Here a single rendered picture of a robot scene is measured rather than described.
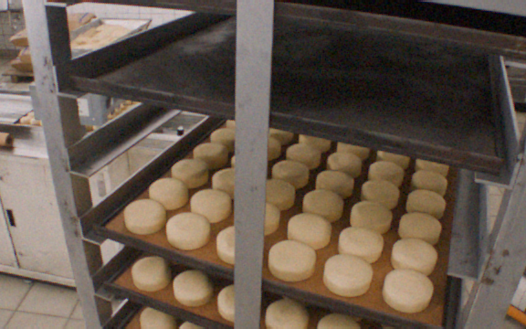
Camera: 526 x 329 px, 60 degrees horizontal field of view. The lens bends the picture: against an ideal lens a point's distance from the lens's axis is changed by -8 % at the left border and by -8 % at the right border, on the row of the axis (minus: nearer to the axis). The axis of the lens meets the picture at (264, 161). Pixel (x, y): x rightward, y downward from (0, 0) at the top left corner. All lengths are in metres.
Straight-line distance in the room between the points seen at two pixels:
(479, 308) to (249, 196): 0.22
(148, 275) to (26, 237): 2.02
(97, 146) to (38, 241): 2.04
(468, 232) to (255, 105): 0.23
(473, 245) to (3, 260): 2.60
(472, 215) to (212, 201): 0.30
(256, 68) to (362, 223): 0.27
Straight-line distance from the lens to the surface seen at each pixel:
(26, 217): 2.54
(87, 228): 0.60
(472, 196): 0.54
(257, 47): 0.38
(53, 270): 2.68
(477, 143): 0.43
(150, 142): 2.21
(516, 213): 0.39
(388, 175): 0.69
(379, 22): 0.36
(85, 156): 0.57
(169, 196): 0.61
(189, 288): 0.61
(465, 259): 0.45
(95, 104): 2.00
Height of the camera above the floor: 1.84
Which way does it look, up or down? 29 degrees down
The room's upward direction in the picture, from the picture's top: 2 degrees clockwise
